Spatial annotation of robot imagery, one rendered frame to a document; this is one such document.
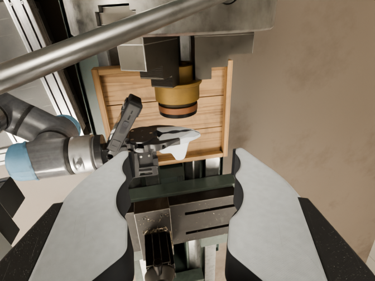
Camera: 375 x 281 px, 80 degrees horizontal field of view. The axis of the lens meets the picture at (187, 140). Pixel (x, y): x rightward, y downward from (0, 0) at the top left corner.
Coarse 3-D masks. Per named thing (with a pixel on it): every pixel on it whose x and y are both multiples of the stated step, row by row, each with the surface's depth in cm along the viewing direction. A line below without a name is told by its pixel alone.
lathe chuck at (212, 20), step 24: (72, 0) 26; (96, 0) 24; (120, 0) 23; (144, 0) 22; (168, 0) 22; (240, 0) 24; (264, 0) 27; (72, 24) 29; (96, 24) 25; (192, 24) 24; (216, 24) 24; (240, 24) 25; (264, 24) 28
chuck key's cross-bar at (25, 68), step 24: (192, 0) 15; (216, 0) 16; (120, 24) 13; (144, 24) 13; (168, 24) 14; (48, 48) 11; (72, 48) 11; (96, 48) 12; (0, 72) 10; (24, 72) 10; (48, 72) 11
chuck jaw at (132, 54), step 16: (112, 16) 25; (128, 16) 24; (128, 48) 27; (144, 48) 27; (160, 48) 30; (176, 48) 35; (128, 64) 28; (144, 64) 28; (160, 64) 31; (176, 64) 36; (160, 80) 36; (176, 80) 37
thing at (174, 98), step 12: (180, 72) 38; (192, 72) 40; (180, 84) 38; (192, 84) 38; (156, 96) 41; (168, 96) 39; (180, 96) 39; (192, 96) 40; (168, 108) 41; (180, 108) 40; (192, 108) 41
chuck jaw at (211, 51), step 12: (192, 36) 39; (204, 36) 37; (216, 36) 38; (228, 36) 38; (240, 36) 38; (252, 36) 39; (192, 48) 40; (204, 48) 38; (216, 48) 38; (228, 48) 39; (240, 48) 39; (252, 48) 39; (192, 60) 41; (204, 60) 39; (216, 60) 39; (204, 72) 40
